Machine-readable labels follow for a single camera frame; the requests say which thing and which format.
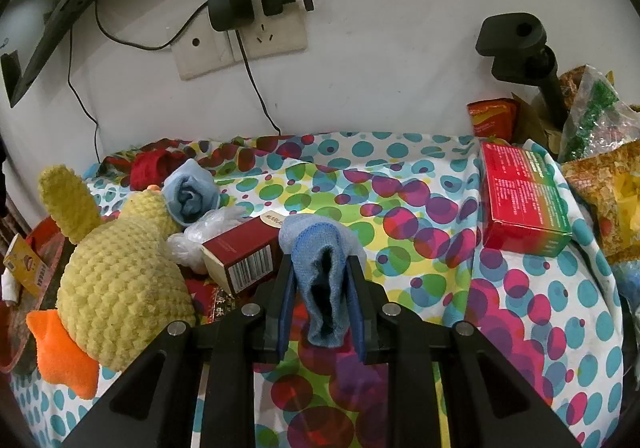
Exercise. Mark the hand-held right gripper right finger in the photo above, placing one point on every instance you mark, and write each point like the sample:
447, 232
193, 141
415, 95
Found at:
357, 313

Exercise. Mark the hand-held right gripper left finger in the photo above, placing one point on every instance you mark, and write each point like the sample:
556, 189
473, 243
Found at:
286, 308

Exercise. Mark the blue sock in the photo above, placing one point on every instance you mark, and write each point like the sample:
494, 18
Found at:
192, 193
320, 268

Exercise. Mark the clear plastic bag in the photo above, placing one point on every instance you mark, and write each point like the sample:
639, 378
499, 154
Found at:
205, 233

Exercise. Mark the yellow plush duck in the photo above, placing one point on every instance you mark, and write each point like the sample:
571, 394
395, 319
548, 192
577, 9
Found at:
120, 288

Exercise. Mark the round red tray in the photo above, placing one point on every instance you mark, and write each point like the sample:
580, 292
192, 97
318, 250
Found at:
15, 323

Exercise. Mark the white sock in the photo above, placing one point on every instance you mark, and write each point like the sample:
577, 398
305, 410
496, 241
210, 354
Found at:
9, 288

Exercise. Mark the dark red box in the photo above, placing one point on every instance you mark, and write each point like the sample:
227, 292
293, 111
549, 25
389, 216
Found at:
240, 248

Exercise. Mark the polka dot tablecloth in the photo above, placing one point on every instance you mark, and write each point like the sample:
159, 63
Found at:
430, 238

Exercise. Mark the red rolled sock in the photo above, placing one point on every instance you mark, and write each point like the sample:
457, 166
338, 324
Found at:
150, 168

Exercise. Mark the red and green box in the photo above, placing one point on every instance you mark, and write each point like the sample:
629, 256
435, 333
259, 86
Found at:
520, 198

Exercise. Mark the red snack packet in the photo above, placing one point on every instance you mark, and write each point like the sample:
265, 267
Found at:
492, 118

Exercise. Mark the yellow snack bag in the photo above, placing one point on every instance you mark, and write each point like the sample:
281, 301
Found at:
610, 193

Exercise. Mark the green candy bag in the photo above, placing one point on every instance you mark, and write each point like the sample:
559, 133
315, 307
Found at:
595, 113

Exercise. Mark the black clamp stand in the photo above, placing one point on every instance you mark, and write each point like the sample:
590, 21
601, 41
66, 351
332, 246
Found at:
510, 38

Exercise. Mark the beige wall socket plate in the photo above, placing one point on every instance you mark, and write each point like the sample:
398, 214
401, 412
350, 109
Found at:
200, 53

